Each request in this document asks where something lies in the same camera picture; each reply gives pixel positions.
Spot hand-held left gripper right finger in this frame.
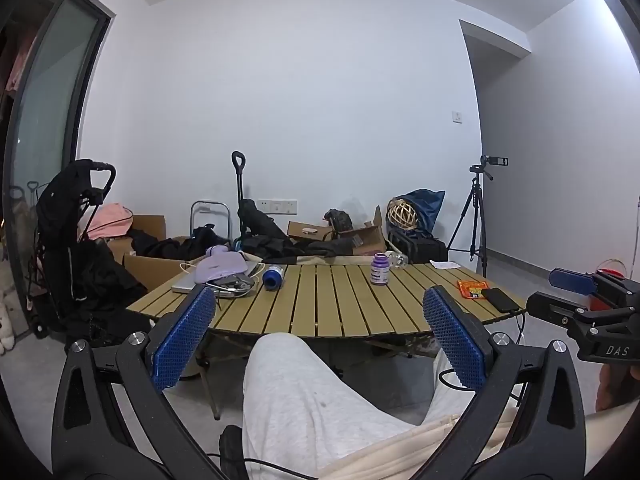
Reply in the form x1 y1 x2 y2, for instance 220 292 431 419
414 285 587 480

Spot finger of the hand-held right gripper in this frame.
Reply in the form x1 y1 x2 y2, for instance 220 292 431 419
548 268 640 311
525 290 603 332

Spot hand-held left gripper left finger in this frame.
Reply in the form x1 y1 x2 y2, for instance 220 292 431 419
50 285 227 480

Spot blue cup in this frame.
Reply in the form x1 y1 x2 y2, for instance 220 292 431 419
262 264 286 291

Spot person's right forearm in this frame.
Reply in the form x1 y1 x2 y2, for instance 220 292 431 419
583 400 640 480

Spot person's right hand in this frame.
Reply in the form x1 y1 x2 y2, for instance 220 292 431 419
594 359 640 414

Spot red bucket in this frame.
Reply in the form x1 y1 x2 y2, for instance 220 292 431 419
587 259 632 313

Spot black smartphone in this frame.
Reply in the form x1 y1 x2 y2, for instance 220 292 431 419
481 288 521 312

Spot orange snack packet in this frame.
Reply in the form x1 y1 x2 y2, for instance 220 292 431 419
457 280 491 301

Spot silver laptop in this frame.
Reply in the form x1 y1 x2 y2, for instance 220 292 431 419
180 259 266 300
171 269 211 295

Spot lilac plastic device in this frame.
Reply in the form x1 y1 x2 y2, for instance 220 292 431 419
193 246 248 284

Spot large cardboard box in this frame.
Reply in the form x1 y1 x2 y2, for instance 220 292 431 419
107 214 201 292

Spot black carry bag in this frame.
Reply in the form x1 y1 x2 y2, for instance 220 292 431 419
386 227 448 264

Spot purple bottle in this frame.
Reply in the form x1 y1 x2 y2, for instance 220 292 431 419
370 253 390 286

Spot black tripod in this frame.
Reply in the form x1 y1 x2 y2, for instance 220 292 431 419
446 164 494 278

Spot wooden slatted folding table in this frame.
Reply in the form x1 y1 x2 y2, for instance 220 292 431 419
126 262 528 421

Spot cardboard boxes with clothes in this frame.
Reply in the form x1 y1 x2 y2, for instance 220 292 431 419
131 199 361 264

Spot person's black shoe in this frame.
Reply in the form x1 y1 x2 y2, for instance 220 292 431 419
218 424 250 480

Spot black stroller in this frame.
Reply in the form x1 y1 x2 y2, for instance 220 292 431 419
27 159 151 348

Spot woven rattan ball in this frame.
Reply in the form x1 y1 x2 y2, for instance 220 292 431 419
387 198 419 233

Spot pink cloth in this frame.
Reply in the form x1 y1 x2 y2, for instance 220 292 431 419
86 203 134 241

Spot person's grey trouser leg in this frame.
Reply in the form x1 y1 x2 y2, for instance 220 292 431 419
242 332 481 480

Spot flat cardboard box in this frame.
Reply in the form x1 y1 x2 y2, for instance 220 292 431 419
286 206 388 258

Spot glass sliding door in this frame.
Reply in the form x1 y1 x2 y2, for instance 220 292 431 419
0 0 117 341

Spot metal folding frame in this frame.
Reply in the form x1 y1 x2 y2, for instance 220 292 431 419
189 200 232 247

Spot black floor cable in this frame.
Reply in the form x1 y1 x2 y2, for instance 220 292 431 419
205 452 321 480

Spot white wall outlet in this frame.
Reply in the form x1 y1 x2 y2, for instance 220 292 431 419
253 199 298 213

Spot black wagon handle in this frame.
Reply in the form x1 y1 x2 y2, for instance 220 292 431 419
231 150 248 241

